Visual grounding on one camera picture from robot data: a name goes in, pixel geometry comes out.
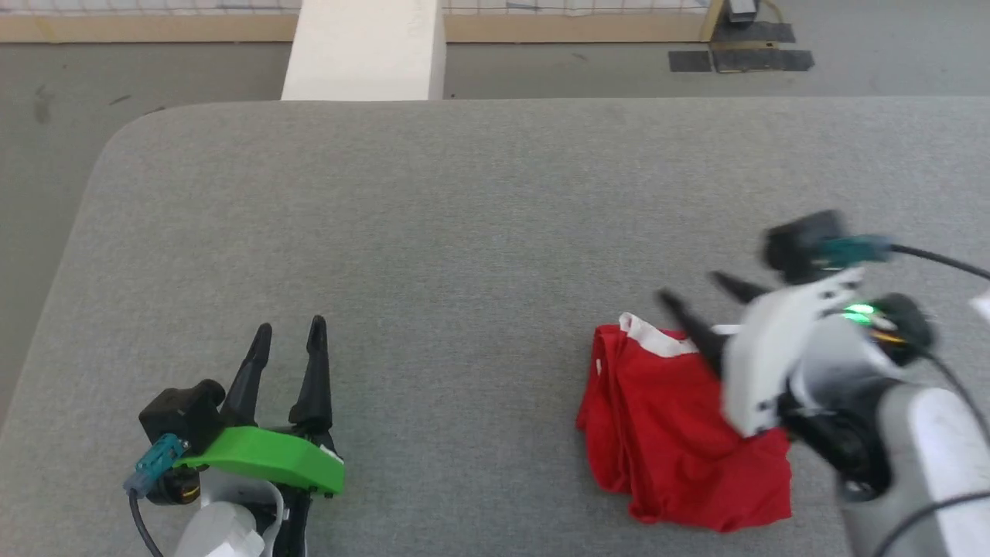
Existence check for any red garment with white trim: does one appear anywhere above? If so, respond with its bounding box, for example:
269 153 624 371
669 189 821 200
575 312 794 534

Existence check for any white rectangular box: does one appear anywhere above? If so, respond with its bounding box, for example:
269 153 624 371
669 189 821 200
280 0 448 102

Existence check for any grey fabric sofa seat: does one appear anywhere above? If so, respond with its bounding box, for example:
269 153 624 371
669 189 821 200
0 97 990 557

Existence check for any right cable with teal plug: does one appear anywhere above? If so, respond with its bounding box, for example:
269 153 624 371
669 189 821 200
818 234 990 281

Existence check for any long black floor patch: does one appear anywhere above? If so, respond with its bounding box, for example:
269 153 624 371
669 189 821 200
711 49 815 74

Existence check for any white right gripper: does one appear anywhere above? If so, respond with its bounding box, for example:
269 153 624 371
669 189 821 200
654 266 935 439

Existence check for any left cable with teal plug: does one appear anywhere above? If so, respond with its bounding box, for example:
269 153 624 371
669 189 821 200
123 432 188 557

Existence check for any black floor plate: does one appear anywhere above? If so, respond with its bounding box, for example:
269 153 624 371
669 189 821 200
711 21 797 44

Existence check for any cable with teal plug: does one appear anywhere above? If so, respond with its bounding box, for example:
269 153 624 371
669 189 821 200
818 234 990 281
123 432 188 557

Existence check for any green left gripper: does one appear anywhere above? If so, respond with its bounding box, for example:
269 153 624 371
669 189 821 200
145 314 346 507

